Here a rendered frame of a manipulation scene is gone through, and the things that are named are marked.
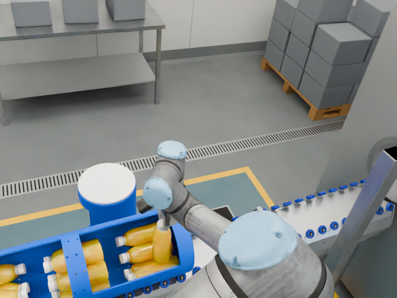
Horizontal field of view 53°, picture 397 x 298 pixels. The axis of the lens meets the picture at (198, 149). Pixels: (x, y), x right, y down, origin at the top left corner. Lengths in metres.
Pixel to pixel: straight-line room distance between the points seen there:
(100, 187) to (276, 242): 1.46
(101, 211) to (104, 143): 1.93
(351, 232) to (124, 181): 1.07
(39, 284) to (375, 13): 3.72
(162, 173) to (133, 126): 2.89
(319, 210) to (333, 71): 2.29
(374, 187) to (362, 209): 0.11
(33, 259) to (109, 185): 0.49
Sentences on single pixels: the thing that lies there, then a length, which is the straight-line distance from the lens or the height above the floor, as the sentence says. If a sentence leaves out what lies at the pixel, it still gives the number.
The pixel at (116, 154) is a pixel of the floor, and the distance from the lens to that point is 3.73.
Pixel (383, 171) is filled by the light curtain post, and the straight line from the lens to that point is 1.43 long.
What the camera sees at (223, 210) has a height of 0.15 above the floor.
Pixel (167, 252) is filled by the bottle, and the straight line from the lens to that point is 1.60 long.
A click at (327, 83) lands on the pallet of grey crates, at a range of 4.33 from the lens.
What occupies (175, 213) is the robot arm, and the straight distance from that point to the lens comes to 1.20.
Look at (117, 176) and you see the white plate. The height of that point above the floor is 1.04.
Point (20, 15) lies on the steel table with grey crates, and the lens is 3.84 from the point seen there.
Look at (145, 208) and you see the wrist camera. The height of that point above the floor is 1.43.
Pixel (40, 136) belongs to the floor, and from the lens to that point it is 4.02.
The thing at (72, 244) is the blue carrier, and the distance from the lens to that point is 1.55.
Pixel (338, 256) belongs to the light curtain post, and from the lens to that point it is 1.75.
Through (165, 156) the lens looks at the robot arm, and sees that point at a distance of 1.21.
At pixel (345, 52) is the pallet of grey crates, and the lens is 4.24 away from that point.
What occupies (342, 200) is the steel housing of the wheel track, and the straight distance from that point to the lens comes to 2.33.
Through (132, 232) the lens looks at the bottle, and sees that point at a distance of 1.67.
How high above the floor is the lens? 2.48
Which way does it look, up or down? 40 degrees down
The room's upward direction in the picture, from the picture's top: 7 degrees clockwise
